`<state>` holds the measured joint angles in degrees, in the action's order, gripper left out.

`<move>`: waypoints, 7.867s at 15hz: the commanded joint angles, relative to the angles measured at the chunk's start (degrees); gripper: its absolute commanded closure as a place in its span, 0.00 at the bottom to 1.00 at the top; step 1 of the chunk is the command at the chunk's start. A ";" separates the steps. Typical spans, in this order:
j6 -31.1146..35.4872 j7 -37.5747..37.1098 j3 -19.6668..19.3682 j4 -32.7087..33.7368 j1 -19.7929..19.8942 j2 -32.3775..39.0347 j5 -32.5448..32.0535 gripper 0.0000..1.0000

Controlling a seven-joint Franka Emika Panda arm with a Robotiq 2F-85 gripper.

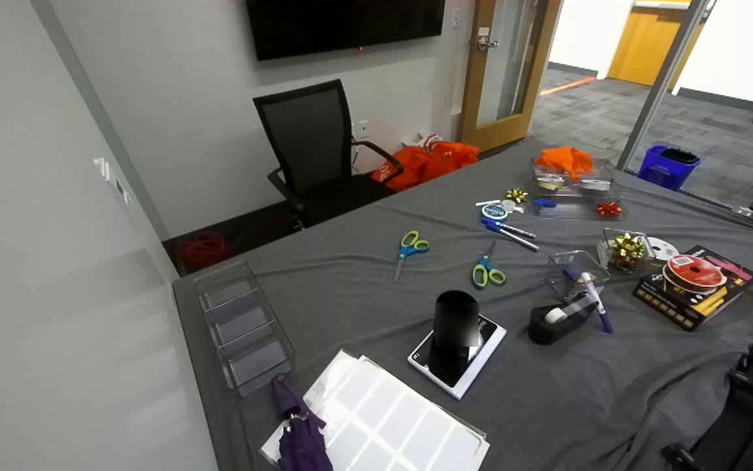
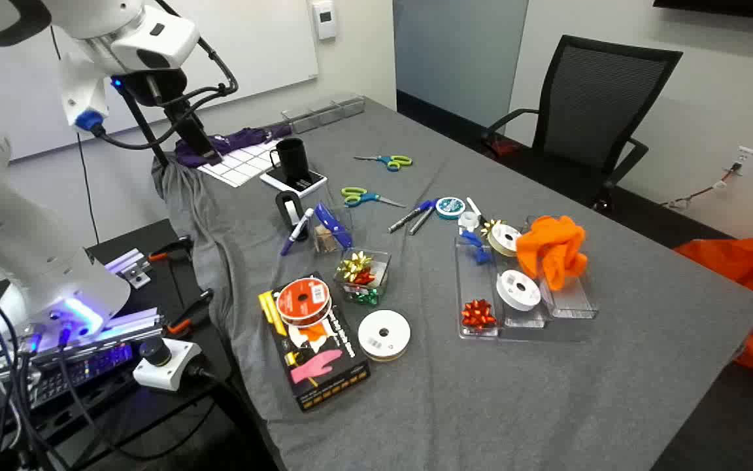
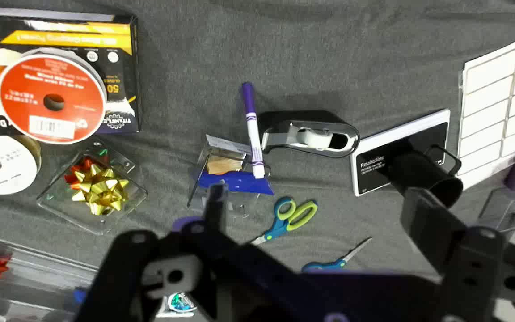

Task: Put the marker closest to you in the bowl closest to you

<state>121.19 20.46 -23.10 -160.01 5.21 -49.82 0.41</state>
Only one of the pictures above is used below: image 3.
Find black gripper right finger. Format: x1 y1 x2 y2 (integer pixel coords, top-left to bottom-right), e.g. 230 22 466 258
398 186 515 322

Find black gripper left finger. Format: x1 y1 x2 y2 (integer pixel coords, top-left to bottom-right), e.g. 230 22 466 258
75 183 330 322

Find purple and white marker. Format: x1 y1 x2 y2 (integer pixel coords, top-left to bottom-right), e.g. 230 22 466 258
237 81 268 181

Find black cylinder cup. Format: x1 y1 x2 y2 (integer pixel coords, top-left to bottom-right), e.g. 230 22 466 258
386 147 465 210

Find small clear plastic holder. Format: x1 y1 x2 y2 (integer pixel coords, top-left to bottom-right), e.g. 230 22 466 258
477 181 515 236

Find gold gift bow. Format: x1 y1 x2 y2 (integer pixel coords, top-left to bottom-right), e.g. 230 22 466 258
68 163 132 217

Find black box with white label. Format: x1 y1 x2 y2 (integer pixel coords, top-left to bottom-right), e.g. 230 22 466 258
350 108 454 199

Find blue balloon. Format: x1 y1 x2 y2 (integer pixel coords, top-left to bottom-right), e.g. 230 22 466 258
69 288 91 308

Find green gift bow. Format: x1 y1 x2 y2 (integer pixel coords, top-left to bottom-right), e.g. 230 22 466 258
91 149 114 167

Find clear plastic bow container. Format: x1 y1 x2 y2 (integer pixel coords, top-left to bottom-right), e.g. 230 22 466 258
34 142 150 236

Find tan card piece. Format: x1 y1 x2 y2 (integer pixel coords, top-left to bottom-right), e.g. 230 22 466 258
207 154 246 176

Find small blue scissors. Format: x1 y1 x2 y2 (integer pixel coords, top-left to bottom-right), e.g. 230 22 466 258
300 236 373 276

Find clear plastic container with barcode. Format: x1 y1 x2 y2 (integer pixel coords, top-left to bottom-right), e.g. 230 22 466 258
186 133 275 211

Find white label sheet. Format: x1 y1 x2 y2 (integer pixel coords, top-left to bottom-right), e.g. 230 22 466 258
456 29 515 193

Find blue and green scissors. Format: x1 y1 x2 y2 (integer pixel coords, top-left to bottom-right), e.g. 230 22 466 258
245 195 320 247

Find white ribbon spool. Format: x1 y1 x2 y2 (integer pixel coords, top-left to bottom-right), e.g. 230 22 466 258
0 133 44 197

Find orange ribbon spool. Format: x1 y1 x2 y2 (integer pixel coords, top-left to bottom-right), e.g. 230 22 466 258
0 50 107 147

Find grey felt table cloth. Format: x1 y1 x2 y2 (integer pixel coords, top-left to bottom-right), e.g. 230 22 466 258
0 0 515 322

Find black nitrile glove box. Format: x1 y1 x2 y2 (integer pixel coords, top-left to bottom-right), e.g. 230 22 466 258
0 7 141 138

